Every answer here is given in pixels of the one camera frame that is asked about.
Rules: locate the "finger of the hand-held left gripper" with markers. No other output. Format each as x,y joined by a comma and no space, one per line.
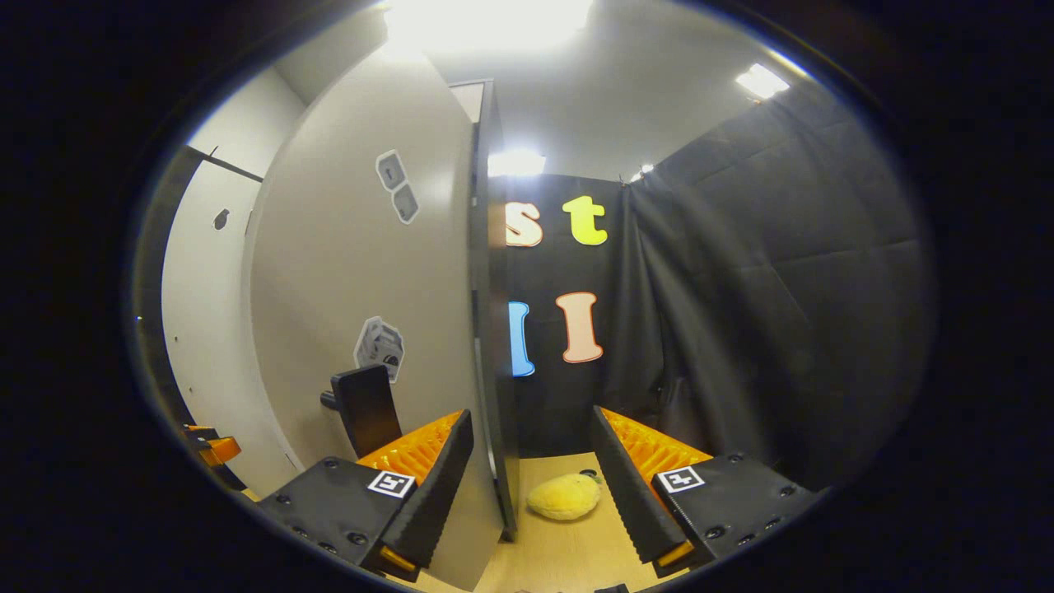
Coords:
222,450

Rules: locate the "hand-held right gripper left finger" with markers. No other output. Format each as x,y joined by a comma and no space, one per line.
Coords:
440,494

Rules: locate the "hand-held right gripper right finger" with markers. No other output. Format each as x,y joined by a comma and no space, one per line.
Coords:
630,494

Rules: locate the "white cabinet door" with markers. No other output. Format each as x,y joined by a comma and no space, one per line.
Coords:
354,263
206,329

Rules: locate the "grey white shoe cabinet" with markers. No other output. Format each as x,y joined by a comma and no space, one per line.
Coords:
494,329

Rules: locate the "yellow plush toy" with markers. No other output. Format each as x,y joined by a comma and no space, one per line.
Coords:
564,497

